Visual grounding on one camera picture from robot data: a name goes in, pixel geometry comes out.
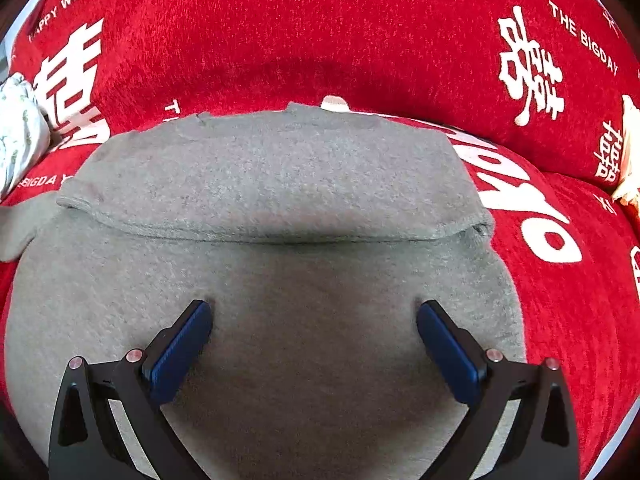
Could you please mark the grey knit sweater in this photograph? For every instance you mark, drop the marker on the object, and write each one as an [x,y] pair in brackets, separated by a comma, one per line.
[280,270]

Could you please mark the cream cloth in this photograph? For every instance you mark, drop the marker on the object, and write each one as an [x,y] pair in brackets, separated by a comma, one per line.
[629,160]

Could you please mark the red printed sofa cover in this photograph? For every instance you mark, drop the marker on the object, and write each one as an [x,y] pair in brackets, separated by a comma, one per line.
[350,35]

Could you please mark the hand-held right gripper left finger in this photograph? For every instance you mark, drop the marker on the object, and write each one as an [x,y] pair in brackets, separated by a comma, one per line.
[176,355]

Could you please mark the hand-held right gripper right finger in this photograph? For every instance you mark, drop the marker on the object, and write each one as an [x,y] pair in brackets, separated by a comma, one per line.
[450,360]

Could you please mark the white patterned crumpled cloth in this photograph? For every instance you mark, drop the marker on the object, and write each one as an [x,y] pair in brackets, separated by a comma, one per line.
[17,130]

